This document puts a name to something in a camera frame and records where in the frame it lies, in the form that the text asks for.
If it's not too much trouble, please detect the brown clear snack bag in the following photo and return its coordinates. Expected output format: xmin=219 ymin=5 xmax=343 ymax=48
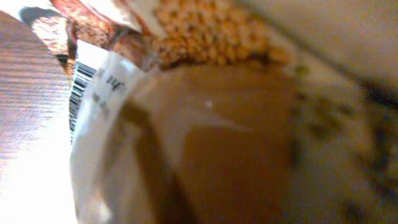
xmin=20 ymin=1 xmax=397 ymax=223

